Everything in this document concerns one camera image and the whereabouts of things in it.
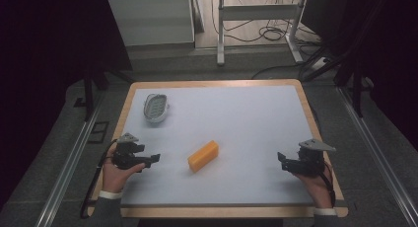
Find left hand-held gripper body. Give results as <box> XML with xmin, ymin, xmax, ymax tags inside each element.
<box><xmin>112</xmin><ymin>132</ymin><xmax>146</xmax><ymax>171</ymax></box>

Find white power strip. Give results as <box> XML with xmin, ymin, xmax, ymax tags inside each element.
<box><xmin>310</xmin><ymin>56</ymin><xmax>330</xmax><ymax>72</ymax></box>

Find black floor cables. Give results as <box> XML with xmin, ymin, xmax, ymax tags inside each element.
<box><xmin>210</xmin><ymin>0</ymin><xmax>324</xmax><ymax>81</ymax></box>

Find person's right hand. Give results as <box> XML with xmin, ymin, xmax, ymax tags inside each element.
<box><xmin>293</xmin><ymin>162</ymin><xmax>334</xmax><ymax>209</ymax></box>

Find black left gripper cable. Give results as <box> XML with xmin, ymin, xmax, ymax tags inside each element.
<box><xmin>79</xmin><ymin>138</ymin><xmax>118</xmax><ymax>220</ymax></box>

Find person's left hand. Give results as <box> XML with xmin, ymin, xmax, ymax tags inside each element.
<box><xmin>102</xmin><ymin>143</ymin><xmax>146</xmax><ymax>195</ymax></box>

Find wooden table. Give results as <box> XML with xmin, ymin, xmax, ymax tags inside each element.
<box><xmin>87</xmin><ymin>78</ymin><xmax>349</xmax><ymax>219</ymax></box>

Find white cabinet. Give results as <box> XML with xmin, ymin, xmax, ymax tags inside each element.
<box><xmin>107</xmin><ymin>0</ymin><xmax>196</xmax><ymax>47</ymax></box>

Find black metal stand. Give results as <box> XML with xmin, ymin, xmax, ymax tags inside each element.
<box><xmin>73</xmin><ymin>63</ymin><xmax>136</xmax><ymax>122</ymax></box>
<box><xmin>302</xmin><ymin>0</ymin><xmax>388</xmax><ymax>118</ymax></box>

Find orange soap bar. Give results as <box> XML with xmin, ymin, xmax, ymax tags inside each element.
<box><xmin>186</xmin><ymin>139</ymin><xmax>220</xmax><ymax>174</ymax></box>

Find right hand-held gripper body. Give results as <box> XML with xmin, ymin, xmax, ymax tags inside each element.
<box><xmin>290</xmin><ymin>138</ymin><xmax>337</xmax><ymax>179</ymax></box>

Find white table mat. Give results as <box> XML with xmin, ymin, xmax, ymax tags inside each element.
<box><xmin>119</xmin><ymin>85</ymin><xmax>315</xmax><ymax>206</ymax></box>

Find white desk frame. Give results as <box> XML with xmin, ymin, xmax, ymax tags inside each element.
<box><xmin>216</xmin><ymin>0</ymin><xmax>311</xmax><ymax>67</ymax></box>

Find aluminium rail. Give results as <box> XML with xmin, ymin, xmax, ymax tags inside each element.
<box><xmin>34</xmin><ymin>98</ymin><xmax>105</xmax><ymax>227</ymax></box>
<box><xmin>336</xmin><ymin>87</ymin><xmax>418</xmax><ymax>226</ymax></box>

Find grey oval soap dish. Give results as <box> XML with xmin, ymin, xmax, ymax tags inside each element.
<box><xmin>143</xmin><ymin>93</ymin><xmax>171</xmax><ymax>124</ymax></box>

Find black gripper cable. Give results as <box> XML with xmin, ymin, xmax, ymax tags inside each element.
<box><xmin>319</xmin><ymin>159</ymin><xmax>337</xmax><ymax>209</ymax></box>
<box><xmin>79</xmin><ymin>138</ymin><xmax>118</xmax><ymax>220</ymax></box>

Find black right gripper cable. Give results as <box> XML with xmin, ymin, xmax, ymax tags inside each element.
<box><xmin>319</xmin><ymin>159</ymin><xmax>337</xmax><ymax>209</ymax></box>

